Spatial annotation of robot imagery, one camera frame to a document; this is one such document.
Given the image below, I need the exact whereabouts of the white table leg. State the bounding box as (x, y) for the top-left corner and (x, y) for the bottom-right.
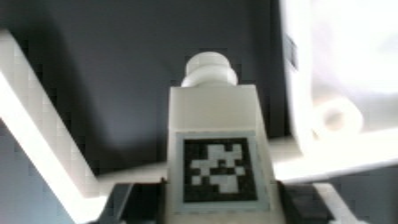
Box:
(164, 52), (285, 224)

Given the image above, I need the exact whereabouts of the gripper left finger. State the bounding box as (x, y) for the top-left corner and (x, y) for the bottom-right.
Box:
(86, 183), (164, 224)

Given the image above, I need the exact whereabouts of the white square table top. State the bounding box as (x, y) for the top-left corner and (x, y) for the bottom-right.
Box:
(280, 0), (398, 154)

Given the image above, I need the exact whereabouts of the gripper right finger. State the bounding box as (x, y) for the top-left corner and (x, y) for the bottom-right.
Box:
(275, 181), (370, 224)

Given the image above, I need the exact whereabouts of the white U-shaped obstacle fence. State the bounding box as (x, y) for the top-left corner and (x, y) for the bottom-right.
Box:
(0, 30), (398, 223)

